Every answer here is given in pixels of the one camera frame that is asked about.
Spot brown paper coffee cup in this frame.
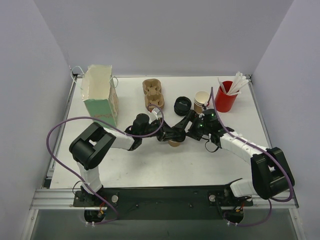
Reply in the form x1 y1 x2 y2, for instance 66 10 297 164
168 140 181 148

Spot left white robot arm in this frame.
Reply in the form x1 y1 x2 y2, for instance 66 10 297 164
69 113 176 206

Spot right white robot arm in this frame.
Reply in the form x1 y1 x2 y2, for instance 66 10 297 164
172 109 295 200

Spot black coffee lid stack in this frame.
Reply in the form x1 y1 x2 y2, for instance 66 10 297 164
173 96 192 117

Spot green paper takeout bag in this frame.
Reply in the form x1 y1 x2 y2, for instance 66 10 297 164
81 64 119 127

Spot brown paper cup stack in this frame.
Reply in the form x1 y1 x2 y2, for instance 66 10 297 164
194 91 210 103

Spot red straw holder cup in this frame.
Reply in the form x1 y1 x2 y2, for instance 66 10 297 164
214 86 238 113

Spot brown cardboard cup carrier stack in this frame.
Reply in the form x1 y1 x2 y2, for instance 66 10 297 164
142 78 165 112

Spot white wrapped straws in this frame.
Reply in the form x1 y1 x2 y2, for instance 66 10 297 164
217 71 249 96

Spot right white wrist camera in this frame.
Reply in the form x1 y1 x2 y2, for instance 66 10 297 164
194 100 210 115

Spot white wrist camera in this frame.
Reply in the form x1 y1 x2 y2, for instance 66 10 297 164
194 100 210 115
151 107 162 120

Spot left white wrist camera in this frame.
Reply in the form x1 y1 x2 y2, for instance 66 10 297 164
151 107 162 120

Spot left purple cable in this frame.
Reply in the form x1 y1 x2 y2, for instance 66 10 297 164
46 104 165 225

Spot purple cable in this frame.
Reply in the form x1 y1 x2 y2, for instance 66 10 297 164
46 104 165 225
209 86 294 227

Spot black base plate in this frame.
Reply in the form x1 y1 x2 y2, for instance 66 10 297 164
72 185 253 222

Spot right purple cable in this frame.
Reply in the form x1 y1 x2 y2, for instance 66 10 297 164
209 86 294 227

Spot aluminium front rail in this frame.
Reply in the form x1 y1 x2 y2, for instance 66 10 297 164
29 186 300 211

